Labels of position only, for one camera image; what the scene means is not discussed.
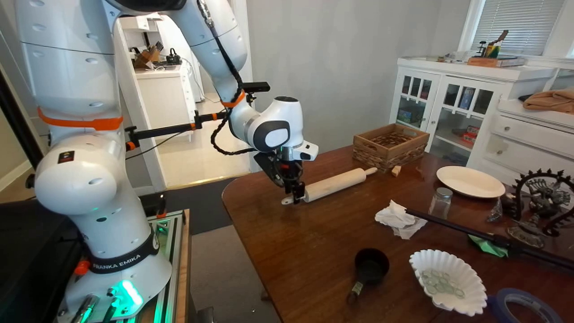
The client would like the small glass jar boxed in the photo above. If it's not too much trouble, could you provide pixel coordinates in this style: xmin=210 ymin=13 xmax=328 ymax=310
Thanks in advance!
xmin=428 ymin=187 xmax=454 ymax=217

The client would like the black tripod rod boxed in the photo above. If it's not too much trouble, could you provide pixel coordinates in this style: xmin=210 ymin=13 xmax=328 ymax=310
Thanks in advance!
xmin=407 ymin=208 xmax=574 ymax=271

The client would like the white ceramic plate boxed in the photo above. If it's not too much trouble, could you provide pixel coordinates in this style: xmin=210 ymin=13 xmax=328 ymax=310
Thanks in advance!
xmin=436 ymin=165 xmax=506 ymax=199

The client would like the robot base mounting platform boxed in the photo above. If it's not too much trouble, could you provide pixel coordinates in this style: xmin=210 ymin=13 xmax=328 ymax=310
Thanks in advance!
xmin=52 ymin=206 xmax=193 ymax=323

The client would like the crumpled white napkin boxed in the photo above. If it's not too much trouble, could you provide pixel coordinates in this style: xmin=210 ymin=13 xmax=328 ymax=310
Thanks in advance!
xmin=375 ymin=201 xmax=427 ymax=240

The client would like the black measuring cup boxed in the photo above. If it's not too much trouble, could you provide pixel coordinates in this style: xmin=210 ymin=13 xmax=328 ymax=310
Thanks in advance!
xmin=348 ymin=248 xmax=389 ymax=301

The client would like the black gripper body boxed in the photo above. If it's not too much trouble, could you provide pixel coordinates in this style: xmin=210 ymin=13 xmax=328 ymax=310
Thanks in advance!
xmin=254 ymin=152 xmax=301 ymax=187

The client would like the white glass-door cabinet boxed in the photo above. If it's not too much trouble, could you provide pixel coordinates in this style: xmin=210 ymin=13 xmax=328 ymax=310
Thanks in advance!
xmin=389 ymin=57 xmax=552 ymax=165

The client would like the black metal gear decoration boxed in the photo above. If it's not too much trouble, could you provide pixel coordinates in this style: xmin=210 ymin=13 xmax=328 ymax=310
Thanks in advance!
xmin=507 ymin=169 xmax=574 ymax=248

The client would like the white paper coffee filter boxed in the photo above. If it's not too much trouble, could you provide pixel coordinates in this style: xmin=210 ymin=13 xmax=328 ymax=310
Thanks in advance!
xmin=409 ymin=249 xmax=486 ymax=318

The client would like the wicker basket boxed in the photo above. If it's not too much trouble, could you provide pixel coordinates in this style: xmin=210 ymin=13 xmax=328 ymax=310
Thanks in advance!
xmin=353 ymin=124 xmax=428 ymax=170

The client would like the blue tape roll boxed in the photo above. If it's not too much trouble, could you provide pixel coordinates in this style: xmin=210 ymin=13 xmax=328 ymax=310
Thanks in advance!
xmin=488 ymin=287 xmax=563 ymax=323

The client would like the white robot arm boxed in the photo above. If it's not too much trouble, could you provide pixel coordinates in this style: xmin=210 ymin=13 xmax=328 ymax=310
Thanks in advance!
xmin=2 ymin=0 xmax=317 ymax=323

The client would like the white drawer dresser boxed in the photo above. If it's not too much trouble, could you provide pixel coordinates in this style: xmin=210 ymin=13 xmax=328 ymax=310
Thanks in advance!
xmin=468 ymin=99 xmax=574 ymax=183

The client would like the wooden rolling pin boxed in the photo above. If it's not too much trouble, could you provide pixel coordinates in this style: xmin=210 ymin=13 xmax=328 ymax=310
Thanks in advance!
xmin=283 ymin=167 xmax=376 ymax=205

